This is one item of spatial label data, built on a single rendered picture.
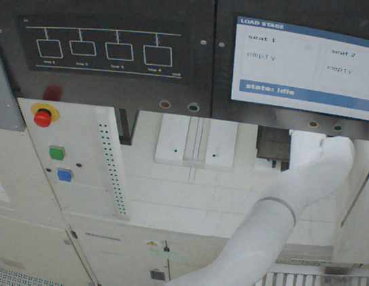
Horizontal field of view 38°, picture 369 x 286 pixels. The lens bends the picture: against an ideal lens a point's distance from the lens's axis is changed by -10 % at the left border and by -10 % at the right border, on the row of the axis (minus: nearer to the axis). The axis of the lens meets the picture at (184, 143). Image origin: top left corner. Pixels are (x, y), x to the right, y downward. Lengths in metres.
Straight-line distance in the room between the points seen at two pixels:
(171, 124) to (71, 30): 0.78
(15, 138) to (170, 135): 0.53
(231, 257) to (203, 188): 0.69
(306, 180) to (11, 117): 0.62
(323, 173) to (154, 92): 0.36
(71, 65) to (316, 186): 0.52
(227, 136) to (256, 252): 0.77
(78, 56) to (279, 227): 0.45
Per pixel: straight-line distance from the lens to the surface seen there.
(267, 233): 0.94
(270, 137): 1.46
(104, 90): 1.05
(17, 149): 1.34
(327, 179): 1.13
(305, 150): 1.23
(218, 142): 1.63
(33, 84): 1.10
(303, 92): 0.98
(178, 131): 1.65
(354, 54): 0.90
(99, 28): 0.92
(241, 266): 0.92
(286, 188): 1.06
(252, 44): 0.89
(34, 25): 0.96
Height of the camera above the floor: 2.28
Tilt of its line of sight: 58 degrees down
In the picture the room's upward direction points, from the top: 1 degrees counter-clockwise
